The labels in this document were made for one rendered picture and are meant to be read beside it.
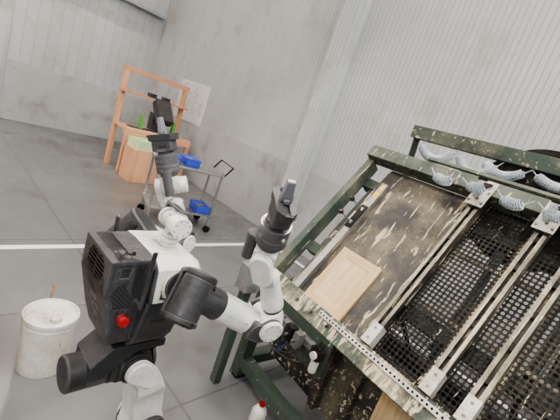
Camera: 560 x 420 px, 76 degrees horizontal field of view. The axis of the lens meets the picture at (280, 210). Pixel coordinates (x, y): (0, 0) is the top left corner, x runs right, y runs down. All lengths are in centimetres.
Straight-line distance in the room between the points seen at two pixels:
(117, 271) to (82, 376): 38
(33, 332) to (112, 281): 149
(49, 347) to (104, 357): 132
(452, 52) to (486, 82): 60
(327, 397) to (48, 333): 172
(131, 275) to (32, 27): 932
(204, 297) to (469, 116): 432
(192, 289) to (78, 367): 45
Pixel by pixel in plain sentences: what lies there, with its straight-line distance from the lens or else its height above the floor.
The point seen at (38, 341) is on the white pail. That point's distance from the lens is 254.
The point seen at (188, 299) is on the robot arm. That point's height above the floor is 133.
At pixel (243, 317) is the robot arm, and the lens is 111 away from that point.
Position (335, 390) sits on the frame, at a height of 40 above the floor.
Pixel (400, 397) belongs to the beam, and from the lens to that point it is 198.
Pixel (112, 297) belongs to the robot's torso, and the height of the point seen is 126.
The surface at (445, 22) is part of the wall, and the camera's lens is 549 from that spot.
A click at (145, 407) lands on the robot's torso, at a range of 155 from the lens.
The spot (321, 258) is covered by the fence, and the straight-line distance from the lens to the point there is 241.
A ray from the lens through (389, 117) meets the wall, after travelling 531.
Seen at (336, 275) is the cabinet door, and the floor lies 107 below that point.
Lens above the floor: 183
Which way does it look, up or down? 13 degrees down
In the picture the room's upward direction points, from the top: 19 degrees clockwise
